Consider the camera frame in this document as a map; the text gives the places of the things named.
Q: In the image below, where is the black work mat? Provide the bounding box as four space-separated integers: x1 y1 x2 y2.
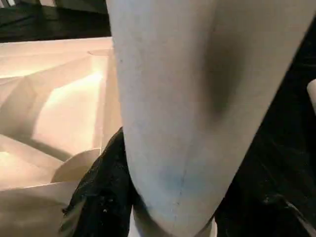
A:
0 4 316 237

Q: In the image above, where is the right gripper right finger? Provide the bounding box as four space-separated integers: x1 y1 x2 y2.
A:
214 192 316 237

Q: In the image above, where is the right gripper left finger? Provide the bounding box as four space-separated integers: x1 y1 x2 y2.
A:
59 127 139 237

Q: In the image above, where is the white plastic table top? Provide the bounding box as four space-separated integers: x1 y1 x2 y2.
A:
0 37 125 237

